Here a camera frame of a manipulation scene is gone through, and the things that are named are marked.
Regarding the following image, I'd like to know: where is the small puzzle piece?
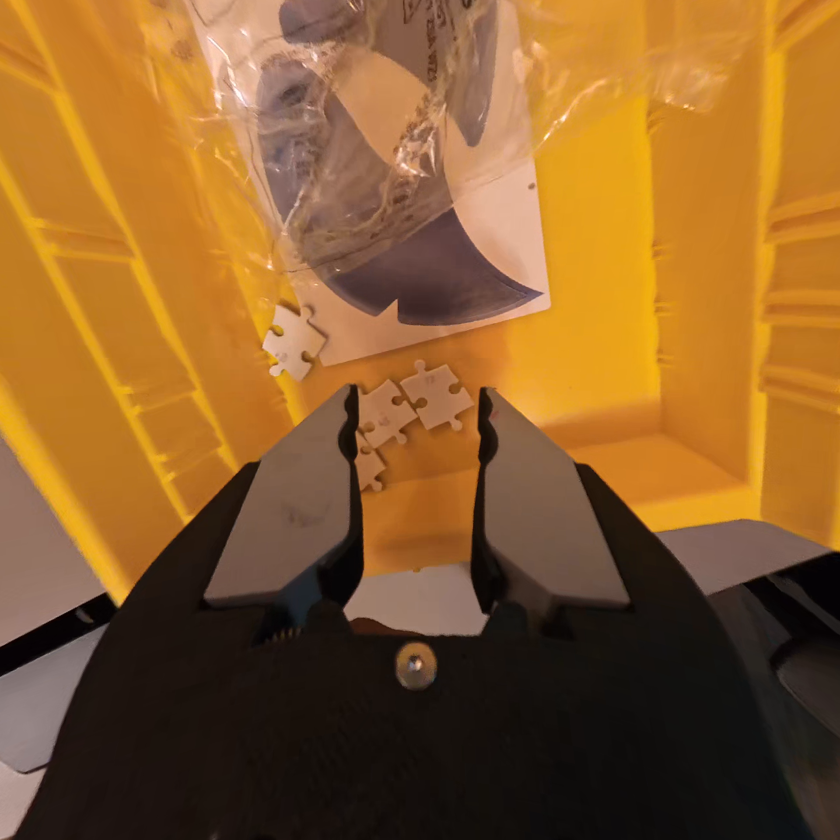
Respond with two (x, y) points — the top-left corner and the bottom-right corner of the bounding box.
(354, 430), (388, 493)
(262, 303), (328, 382)
(400, 360), (475, 433)
(360, 379), (419, 450)

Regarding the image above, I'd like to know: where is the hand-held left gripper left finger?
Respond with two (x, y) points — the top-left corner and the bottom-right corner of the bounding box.
(203, 384), (365, 611)

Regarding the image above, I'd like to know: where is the yellow plastic bin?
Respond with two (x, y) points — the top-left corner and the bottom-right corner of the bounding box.
(0, 0), (840, 605)

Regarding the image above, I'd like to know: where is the white card with blue shapes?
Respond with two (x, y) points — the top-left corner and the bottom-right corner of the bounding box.
(252, 0), (552, 368)

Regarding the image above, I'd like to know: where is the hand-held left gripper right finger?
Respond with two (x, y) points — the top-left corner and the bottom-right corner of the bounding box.
(470, 386), (634, 632)

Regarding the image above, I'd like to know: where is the clear plastic bag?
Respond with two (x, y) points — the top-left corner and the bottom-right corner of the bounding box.
(141, 0), (746, 277)

